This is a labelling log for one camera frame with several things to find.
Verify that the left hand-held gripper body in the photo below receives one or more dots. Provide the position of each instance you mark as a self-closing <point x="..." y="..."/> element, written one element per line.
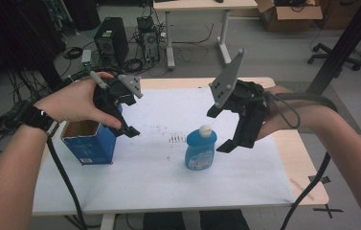
<point x="109" y="92"/>

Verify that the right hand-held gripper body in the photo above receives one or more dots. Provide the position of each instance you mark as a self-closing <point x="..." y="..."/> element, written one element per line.
<point x="251" y="105"/>

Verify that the blue bottle with white cap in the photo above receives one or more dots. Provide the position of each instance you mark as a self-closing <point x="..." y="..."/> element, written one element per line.
<point x="199" y="150"/>

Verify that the blue cardboard box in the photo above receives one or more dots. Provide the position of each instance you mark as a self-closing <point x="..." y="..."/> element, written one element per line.
<point x="88" y="147"/>

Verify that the person's right hand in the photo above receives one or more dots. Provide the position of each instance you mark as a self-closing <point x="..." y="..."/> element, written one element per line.
<point x="278" y="118"/>

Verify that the person's left hand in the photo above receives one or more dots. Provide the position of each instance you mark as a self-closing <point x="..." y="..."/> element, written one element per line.
<point x="72" y="100"/>

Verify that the small grey power adapter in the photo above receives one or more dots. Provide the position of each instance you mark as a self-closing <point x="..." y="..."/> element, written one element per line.
<point x="86" y="57"/>

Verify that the black computer tower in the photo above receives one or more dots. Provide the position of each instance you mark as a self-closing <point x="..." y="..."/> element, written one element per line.
<point x="111" y="40"/>

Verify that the white table mat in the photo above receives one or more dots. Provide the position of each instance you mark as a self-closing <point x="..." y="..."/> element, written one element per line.
<point x="155" y="185"/>

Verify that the wooden table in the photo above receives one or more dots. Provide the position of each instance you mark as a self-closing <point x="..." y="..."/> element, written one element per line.
<point x="302" y="153"/>

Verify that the black office chair base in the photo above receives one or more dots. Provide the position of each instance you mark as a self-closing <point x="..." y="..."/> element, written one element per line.
<point x="331" y="57"/>

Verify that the black tape piece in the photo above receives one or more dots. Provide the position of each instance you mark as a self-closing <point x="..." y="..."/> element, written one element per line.
<point x="320" y="179"/>

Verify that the open brown cardboard box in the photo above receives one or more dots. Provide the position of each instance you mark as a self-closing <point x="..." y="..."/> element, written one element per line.
<point x="289" y="16"/>

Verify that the light wooden desk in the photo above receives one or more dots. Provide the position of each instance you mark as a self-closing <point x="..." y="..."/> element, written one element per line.
<point x="200" y="4"/>

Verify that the black metal stand pole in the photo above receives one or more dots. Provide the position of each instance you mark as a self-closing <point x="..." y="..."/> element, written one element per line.
<point x="347" y="41"/>

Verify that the open-frame computer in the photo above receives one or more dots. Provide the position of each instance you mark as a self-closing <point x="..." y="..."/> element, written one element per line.
<point x="149" y="38"/>

